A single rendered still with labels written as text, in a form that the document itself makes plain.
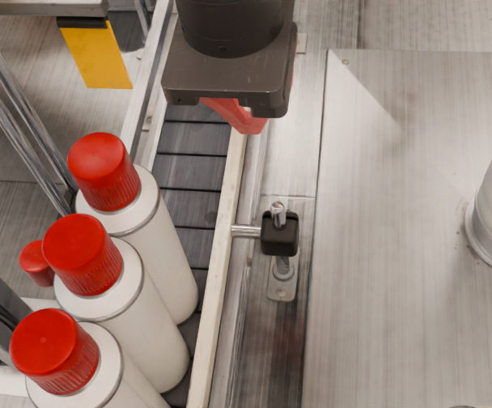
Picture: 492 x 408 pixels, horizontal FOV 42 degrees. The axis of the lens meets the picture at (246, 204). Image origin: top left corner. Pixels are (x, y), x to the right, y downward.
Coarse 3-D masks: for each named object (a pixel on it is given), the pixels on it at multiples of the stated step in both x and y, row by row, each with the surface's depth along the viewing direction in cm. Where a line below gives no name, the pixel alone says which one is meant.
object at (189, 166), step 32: (192, 128) 61; (224, 128) 61; (160, 160) 59; (192, 160) 59; (224, 160) 59; (192, 192) 57; (192, 224) 55; (192, 256) 54; (192, 320) 51; (192, 352) 50
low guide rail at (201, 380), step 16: (240, 144) 55; (240, 160) 55; (224, 176) 54; (240, 176) 55; (224, 192) 53; (224, 208) 52; (224, 224) 51; (224, 240) 50; (224, 256) 50; (208, 272) 49; (224, 272) 50; (208, 288) 48; (224, 288) 50; (208, 304) 48; (208, 320) 47; (208, 336) 46; (208, 352) 46; (208, 368) 45; (192, 384) 45; (208, 384) 45; (192, 400) 44; (208, 400) 46
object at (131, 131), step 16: (160, 0) 59; (160, 16) 57; (160, 32) 56; (144, 48) 56; (160, 48) 57; (144, 64) 55; (144, 80) 54; (144, 96) 53; (128, 112) 52; (144, 112) 53; (128, 128) 51; (128, 144) 50
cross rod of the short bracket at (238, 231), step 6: (234, 228) 51; (240, 228) 51; (246, 228) 51; (252, 228) 51; (258, 228) 51; (234, 234) 51; (240, 234) 51; (246, 234) 51; (252, 234) 51; (258, 234) 51
